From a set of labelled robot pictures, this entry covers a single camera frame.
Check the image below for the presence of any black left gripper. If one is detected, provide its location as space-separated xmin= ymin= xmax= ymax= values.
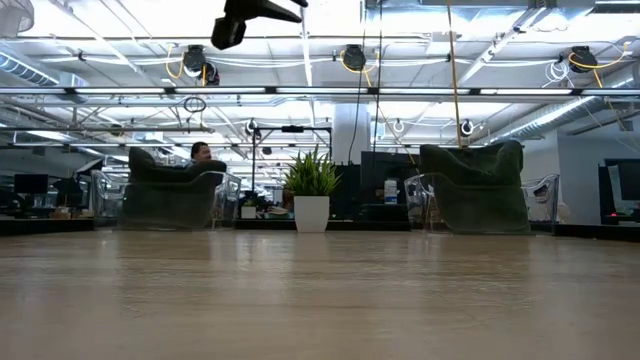
xmin=210 ymin=0 xmax=309 ymax=51

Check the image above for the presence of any long ceiling light bar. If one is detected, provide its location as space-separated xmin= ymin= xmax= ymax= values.
xmin=0 ymin=85 xmax=640 ymax=97

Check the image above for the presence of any person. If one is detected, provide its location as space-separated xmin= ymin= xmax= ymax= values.
xmin=189 ymin=141 xmax=214 ymax=164

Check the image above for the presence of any clear plastic bin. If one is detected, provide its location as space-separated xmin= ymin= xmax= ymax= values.
xmin=403 ymin=172 xmax=560 ymax=236
xmin=89 ymin=168 xmax=242 ymax=232

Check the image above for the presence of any small plant in white pot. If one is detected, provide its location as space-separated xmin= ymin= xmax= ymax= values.
xmin=283 ymin=144 xmax=343 ymax=234

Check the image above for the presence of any black ceiling cable reel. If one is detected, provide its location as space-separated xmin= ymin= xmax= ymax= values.
xmin=568 ymin=44 xmax=599 ymax=75
xmin=180 ymin=43 xmax=209 ymax=76
xmin=340 ymin=43 xmax=368 ymax=72

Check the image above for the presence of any black metal frame stand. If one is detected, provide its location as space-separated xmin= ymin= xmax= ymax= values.
xmin=251 ymin=124 xmax=334 ymax=196

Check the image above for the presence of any yellow cable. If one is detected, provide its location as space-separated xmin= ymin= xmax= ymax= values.
xmin=446 ymin=0 xmax=464 ymax=150

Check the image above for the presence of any black aluminium frame rail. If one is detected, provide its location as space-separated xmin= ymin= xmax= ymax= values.
xmin=0 ymin=218 xmax=640 ymax=242

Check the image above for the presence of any silver air duct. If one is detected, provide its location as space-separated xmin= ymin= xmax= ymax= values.
xmin=462 ymin=92 xmax=640 ymax=147

